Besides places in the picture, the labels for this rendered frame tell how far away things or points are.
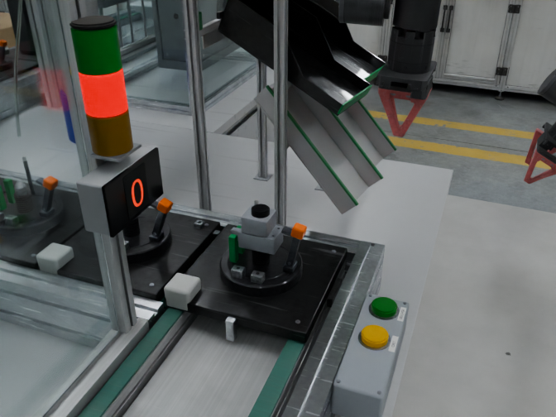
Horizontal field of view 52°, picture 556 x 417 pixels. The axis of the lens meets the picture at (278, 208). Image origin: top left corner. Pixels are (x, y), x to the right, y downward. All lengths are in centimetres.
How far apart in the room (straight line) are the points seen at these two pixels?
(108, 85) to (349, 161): 64
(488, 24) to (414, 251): 371
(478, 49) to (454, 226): 360
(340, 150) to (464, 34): 373
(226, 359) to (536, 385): 49
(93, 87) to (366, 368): 51
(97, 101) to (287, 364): 44
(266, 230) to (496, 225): 66
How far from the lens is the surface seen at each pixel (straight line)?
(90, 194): 71
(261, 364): 89
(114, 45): 69
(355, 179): 119
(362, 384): 81
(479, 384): 100
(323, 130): 120
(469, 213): 143
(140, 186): 76
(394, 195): 146
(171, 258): 103
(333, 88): 109
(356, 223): 133
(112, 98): 70
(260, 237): 91
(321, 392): 80
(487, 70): 493
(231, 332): 90
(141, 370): 88
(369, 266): 102
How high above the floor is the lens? 155
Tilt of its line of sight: 30 degrees down
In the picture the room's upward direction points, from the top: straight up
